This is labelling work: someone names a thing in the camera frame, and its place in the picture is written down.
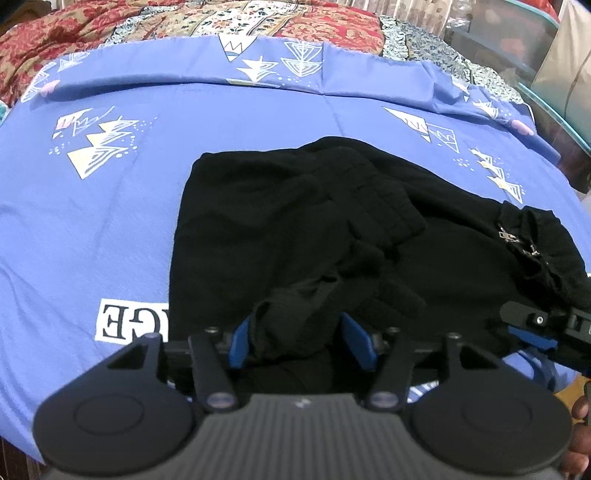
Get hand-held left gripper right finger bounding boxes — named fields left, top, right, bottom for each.
left=341, top=313, right=502, bottom=414

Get blue printed bedsheet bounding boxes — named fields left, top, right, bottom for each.
left=0, top=34, right=583, bottom=455

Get red floral patchwork quilt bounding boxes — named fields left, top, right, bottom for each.
left=0, top=0, right=525, bottom=109

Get person's right hand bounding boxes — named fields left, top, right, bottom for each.
left=562, top=396, right=591, bottom=479

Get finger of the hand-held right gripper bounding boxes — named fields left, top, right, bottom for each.
left=489, top=302, right=573, bottom=329
left=505, top=327, right=557, bottom=350

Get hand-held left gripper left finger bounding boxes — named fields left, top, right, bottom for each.
left=107, top=316, right=257, bottom=414

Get black pants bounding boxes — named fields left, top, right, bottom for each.
left=168, top=136, right=589, bottom=402

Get cream bag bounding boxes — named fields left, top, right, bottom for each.
left=531, top=0, right=591, bottom=134

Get clear plastic storage box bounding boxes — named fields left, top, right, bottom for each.
left=443, top=0, right=591, bottom=195

